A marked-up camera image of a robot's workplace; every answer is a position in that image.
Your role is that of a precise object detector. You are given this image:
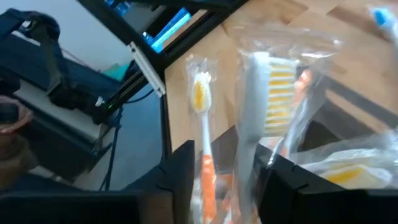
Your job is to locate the person's forearm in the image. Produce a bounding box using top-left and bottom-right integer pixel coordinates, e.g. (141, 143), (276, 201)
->
(0, 133), (40, 190)

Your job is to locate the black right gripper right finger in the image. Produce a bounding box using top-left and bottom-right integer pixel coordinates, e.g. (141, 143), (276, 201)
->
(255, 145), (398, 224)

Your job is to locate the person's hand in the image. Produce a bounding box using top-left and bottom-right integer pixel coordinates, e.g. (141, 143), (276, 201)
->
(0, 95), (34, 135)

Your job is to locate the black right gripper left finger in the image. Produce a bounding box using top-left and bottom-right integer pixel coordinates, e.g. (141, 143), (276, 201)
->
(0, 139), (195, 224)

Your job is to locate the white toothbrush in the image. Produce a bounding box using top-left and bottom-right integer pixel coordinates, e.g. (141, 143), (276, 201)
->
(234, 49), (301, 224)

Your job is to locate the silver metal bracket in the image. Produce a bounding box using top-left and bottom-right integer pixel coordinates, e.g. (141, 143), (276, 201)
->
(127, 41), (167, 98)

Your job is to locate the blue wrapped toothbrush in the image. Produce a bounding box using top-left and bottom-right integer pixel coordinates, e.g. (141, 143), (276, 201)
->
(368, 5), (398, 44)

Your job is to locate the blue hanging cable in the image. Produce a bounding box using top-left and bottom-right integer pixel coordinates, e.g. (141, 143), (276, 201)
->
(98, 88), (156, 192)

